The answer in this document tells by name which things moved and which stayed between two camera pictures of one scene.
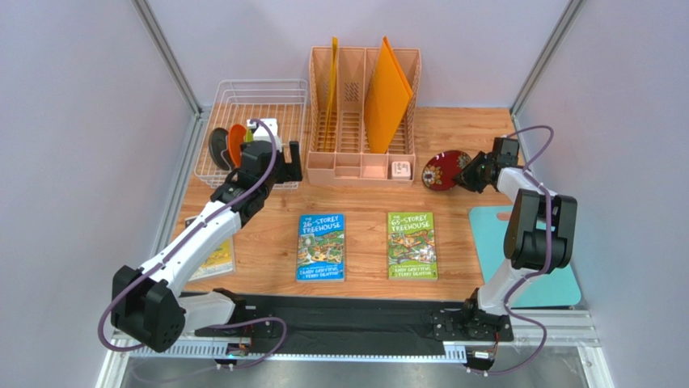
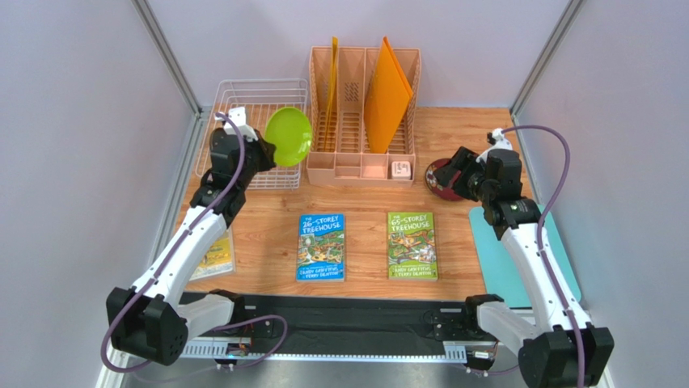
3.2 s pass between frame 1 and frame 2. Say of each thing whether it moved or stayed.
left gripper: moved
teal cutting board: stayed
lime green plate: moved
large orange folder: stayed
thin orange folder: stayed
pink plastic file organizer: stayed
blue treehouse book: stayed
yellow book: stayed
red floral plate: moved
